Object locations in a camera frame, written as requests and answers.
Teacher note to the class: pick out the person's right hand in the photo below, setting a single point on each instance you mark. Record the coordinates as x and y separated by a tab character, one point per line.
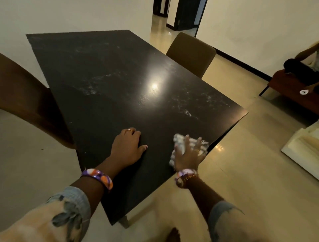
189	159

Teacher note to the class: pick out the person's left hand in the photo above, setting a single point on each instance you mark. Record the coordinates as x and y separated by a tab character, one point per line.
127	147

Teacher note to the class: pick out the striped cloth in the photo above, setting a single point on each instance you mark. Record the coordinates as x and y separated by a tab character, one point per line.
178	139

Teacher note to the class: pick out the brown chair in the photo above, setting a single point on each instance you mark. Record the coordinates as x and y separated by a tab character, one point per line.
25	94
190	53

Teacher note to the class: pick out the person's right forearm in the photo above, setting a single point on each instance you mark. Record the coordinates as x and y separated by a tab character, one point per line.
224	219

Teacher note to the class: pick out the person's left forearm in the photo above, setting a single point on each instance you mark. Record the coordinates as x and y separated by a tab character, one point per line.
37	219

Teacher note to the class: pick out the person's right foot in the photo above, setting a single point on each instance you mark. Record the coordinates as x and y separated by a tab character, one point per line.
173	235

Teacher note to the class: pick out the white purple bangle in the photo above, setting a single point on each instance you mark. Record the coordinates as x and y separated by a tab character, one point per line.
184	172

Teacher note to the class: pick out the orange purple bangle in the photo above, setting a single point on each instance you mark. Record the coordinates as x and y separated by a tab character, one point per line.
99	175

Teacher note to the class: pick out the black table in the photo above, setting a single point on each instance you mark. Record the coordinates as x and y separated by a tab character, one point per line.
112	74

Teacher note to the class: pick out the white coffee table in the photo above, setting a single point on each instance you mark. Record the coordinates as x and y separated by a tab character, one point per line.
301	149

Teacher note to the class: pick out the red sofa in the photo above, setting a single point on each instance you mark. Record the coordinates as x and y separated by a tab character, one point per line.
286	86

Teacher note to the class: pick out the white adapter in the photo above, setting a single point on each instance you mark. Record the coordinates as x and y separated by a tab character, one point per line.
304	92

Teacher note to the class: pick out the dark door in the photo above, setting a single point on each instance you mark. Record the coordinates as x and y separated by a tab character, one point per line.
184	13

